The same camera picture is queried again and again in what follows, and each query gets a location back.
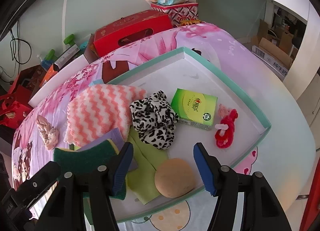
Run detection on light green cloth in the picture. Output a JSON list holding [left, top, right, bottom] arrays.
[[127, 128, 168, 205]]

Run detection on purple packet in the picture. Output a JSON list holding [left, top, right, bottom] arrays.
[[70, 128, 125, 174]]

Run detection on round yellow packaged sponge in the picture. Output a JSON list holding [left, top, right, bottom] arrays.
[[155, 158, 196, 198]]

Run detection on red pink plush hair tie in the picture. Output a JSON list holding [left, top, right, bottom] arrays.
[[214, 103, 239, 149]]

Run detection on yellow green scouring sponge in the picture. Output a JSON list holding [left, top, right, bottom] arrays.
[[53, 140, 133, 200]]

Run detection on leopard print scrunchie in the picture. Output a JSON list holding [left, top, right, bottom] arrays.
[[130, 91, 179, 150]]

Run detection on pink zigzag striped cloth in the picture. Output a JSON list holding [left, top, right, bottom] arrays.
[[64, 84, 147, 147]]

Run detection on beige pink scrunchie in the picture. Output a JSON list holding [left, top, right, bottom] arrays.
[[36, 114, 59, 150]]

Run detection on green tissue pack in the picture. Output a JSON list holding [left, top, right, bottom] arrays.
[[171, 88, 218, 130]]

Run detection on teal shallow cardboard tray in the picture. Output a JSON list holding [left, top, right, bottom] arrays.
[[111, 47, 271, 223]]

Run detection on red felt handbag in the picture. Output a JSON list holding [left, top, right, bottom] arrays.
[[1, 93, 33, 129]]

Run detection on open dark red box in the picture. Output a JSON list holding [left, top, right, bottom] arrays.
[[8, 65, 47, 100]]

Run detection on white foam board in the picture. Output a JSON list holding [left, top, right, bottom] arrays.
[[28, 54, 89, 107]]

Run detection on orange cardboard box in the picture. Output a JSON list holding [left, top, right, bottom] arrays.
[[40, 65, 58, 88]]

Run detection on blue liquid plastic bottle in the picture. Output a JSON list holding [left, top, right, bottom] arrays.
[[37, 54, 53, 71]]

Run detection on green dumbbell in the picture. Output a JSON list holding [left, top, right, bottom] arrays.
[[63, 34, 75, 47], [45, 49, 57, 62]]

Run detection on cardboard box under desk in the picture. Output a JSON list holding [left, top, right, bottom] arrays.
[[251, 20, 298, 81]]

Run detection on red gift box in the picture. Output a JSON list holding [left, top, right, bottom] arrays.
[[93, 9, 173, 57]]

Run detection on red white patterned box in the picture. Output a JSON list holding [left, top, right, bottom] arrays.
[[151, 2, 201, 27]]

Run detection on blue wet wipes pack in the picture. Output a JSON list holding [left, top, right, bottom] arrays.
[[157, 0, 190, 6]]

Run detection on white desk shelf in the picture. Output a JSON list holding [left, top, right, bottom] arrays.
[[179, 0, 320, 101]]

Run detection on black hanging cables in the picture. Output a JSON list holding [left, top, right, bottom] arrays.
[[0, 19, 33, 84]]

